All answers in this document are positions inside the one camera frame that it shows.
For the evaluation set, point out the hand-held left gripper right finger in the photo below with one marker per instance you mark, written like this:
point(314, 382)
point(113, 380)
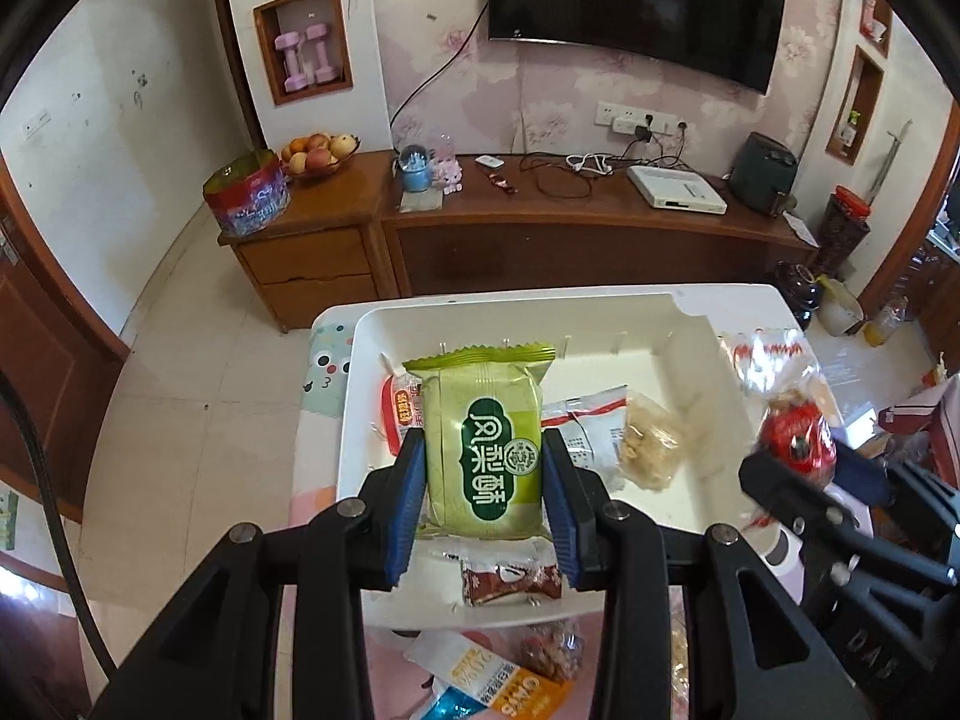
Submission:
point(559, 510)

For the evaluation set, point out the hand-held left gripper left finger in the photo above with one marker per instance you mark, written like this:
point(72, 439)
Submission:
point(405, 510)

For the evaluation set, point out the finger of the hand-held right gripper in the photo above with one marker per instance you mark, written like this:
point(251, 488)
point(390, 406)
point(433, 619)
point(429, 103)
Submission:
point(862, 476)
point(787, 491)

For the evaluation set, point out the red snack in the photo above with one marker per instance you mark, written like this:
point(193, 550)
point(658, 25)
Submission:
point(795, 427)

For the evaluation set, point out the brown chocolate packet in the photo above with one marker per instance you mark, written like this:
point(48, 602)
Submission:
point(517, 581)

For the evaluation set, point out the white packet with red edge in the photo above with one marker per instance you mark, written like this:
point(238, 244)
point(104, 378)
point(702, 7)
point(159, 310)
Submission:
point(585, 424)

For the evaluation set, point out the red white snack packet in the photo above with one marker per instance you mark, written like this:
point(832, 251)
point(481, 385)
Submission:
point(397, 409)

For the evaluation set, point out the green pastry packet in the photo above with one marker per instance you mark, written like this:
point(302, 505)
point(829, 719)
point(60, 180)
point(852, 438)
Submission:
point(480, 420)

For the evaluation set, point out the clear nut packet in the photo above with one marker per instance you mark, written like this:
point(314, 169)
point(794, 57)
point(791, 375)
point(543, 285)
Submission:
point(551, 645)

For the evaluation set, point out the white plastic storage bin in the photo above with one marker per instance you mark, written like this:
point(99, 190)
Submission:
point(675, 360)

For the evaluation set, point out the orange white snack packet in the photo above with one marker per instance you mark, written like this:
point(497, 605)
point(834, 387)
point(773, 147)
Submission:
point(480, 679)

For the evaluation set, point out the blue snack packet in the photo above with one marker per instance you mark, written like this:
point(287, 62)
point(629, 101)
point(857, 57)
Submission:
point(450, 706)

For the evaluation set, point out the red pouch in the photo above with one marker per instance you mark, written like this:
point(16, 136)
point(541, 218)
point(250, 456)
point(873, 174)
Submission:
point(911, 416)

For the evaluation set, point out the white red cloth cover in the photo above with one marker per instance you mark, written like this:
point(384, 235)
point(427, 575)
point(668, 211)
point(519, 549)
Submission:
point(946, 420)

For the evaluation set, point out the cartoon printed tablecloth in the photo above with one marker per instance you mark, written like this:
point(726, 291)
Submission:
point(319, 420)

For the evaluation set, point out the yellow liquid bottle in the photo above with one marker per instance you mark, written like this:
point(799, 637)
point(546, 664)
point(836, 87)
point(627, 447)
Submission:
point(885, 322)

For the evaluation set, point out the dark ceramic jar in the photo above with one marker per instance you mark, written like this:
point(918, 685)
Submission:
point(799, 292)

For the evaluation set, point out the wooden kitchen cabinet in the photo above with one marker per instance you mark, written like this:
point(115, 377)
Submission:
point(937, 277)

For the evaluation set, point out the tall jar with red lid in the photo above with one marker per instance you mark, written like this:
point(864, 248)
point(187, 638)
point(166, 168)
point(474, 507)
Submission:
point(844, 232)

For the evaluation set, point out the white paper sheet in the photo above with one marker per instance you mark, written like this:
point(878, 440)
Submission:
point(799, 229)

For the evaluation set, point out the wooden television cabinet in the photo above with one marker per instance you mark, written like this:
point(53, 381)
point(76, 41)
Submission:
point(525, 240)

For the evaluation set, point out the pale square card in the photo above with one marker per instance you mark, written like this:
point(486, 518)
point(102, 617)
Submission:
point(420, 200)

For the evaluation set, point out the metal pole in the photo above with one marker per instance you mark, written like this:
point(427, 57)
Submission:
point(889, 165)

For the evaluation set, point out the dark green air fryer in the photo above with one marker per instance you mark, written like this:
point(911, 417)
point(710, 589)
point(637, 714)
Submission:
point(761, 172)

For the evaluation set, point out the white set-top box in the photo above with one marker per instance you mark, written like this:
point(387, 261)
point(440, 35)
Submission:
point(675, 191)

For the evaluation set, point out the small red candy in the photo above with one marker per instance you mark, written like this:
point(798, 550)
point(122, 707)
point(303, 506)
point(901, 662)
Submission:
point(501, 181)

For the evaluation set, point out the blue snow globe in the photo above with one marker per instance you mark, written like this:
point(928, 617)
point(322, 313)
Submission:
point(414, 169)

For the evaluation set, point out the pink toy figure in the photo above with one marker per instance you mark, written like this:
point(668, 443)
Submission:
point(450, 165)

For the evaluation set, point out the red round tin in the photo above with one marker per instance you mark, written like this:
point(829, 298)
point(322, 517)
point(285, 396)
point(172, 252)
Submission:
point(247, 199)

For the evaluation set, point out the fruit bowl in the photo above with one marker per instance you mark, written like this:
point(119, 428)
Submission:
point(319, 154)

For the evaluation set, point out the brown wooden door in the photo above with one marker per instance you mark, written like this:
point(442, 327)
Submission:
point(30, 390)

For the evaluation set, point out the wooden framed wall niche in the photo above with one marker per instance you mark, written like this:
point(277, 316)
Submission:
point(337, 15)
point(855, 105)
point(877, 19)

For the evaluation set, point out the colourful wall chart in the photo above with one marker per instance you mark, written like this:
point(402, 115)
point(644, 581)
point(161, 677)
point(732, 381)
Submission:
point(6, 517)

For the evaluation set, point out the black wall television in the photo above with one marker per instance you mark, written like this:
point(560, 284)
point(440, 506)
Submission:
point(637, 0)

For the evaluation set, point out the white wall switch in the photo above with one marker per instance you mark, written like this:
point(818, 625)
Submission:
point(36, 124)

